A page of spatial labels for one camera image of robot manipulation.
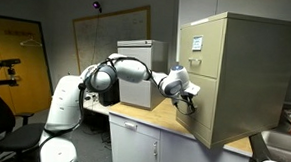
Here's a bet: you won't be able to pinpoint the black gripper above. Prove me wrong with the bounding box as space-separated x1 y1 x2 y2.
172 90 198 117

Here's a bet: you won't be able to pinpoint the beige file cabinet plain drawer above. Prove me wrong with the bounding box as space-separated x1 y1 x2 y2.
174 72 219 131

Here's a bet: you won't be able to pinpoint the white base cabinet drawer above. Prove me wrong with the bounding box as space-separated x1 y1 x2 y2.
107 113 163 141

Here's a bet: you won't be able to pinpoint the beige file cabinet label drawer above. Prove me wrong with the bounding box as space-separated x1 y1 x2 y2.
177 16 228 80

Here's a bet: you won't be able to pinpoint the tall white cabinet door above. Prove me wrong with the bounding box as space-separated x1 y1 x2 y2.
158 129 251 162

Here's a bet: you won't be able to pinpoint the small grey file cabinet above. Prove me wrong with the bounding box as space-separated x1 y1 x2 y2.
112 37 171 112

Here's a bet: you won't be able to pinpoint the white paper drawer label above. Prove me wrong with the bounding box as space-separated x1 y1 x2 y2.
190 33 205 53

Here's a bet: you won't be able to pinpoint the white base cabinet wooden top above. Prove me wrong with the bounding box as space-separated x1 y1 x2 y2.
105 94 257 162

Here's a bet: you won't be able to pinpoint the beige metal file cabinet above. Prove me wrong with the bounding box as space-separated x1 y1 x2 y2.
172 9 291 155

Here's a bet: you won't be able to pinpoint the short white cabinet door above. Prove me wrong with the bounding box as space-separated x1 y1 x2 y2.
107 122 163 162

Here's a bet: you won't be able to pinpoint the black box device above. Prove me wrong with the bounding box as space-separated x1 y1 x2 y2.
97 78 122 109

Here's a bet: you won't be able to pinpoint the white cluttered desk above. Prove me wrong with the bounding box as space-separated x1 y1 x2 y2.
81 90 115 117

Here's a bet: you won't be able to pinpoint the stainless steel sink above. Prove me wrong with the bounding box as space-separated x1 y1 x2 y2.
246 126 291 162

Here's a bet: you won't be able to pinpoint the wood framed whiteboard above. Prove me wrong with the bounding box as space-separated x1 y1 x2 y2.
69 0 153 80

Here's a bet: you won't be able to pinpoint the webcam with purple light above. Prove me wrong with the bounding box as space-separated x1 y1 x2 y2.
91 0 105 15

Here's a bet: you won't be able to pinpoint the yellow door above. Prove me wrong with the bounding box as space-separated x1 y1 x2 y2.
0 13 59 118

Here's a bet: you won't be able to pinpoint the black office chair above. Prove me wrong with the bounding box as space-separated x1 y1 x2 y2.
0 92 50 162

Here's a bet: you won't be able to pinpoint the metal file drawer handle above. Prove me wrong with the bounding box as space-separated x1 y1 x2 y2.
187 56 204 67

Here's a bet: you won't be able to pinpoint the silver door handle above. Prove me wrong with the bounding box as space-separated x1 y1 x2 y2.
152 139 159 157

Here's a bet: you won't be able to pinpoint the silver drawer handle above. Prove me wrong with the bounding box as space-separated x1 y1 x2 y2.
123 121 138 132

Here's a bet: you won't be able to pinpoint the black floor cables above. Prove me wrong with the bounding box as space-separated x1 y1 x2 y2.
80 119 112 148

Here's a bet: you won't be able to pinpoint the wire clothes hanger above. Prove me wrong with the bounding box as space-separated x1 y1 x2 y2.
18 33 44 49

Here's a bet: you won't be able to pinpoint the black camera stand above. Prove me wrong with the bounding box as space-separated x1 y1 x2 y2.
0 65 22 89

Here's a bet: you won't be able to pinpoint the black stereo camera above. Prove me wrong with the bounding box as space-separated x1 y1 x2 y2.
0 56 23 69

